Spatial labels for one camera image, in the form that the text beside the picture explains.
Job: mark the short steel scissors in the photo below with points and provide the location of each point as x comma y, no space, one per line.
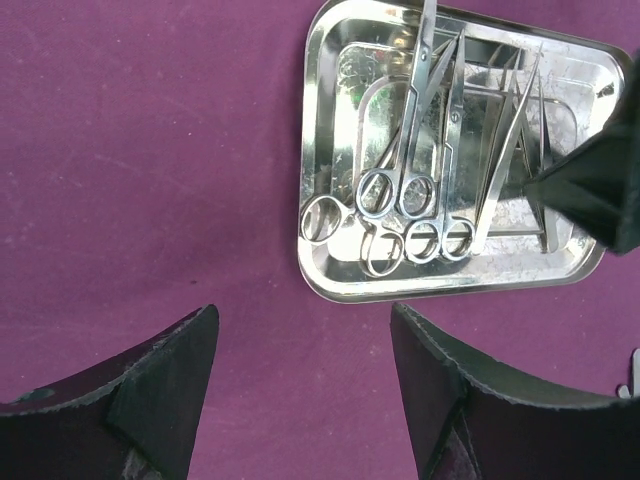
444,234

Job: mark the long steel scissors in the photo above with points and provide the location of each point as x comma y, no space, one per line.
409,191

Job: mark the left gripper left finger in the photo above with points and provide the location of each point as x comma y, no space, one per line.
132,416

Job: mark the steel instrument tray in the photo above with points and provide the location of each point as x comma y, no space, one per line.
358,60

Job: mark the curved steel scissors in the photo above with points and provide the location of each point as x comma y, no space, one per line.
382,188

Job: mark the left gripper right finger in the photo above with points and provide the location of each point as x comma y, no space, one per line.
470,416

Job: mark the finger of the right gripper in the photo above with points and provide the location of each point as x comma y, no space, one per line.
596,186

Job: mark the fine pointed steel tweezers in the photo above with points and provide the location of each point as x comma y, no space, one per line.
501,150

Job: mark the purple cloth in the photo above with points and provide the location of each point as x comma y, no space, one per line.
150,163

